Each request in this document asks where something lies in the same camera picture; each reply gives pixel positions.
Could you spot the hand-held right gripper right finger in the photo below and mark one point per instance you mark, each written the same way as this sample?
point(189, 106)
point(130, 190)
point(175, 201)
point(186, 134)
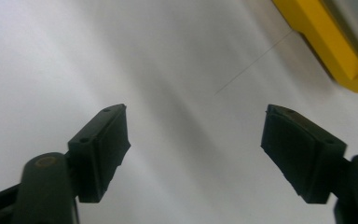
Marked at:
point(301, 155)

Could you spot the yellow black organizer cabinet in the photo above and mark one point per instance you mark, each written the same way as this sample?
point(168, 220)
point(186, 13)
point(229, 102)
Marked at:
point(323, 28)

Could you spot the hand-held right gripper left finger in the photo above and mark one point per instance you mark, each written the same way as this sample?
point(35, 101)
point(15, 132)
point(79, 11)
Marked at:
point(99, 155)

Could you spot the group of clear drawers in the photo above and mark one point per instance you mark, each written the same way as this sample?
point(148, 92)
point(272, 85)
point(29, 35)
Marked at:
point(357, 21)

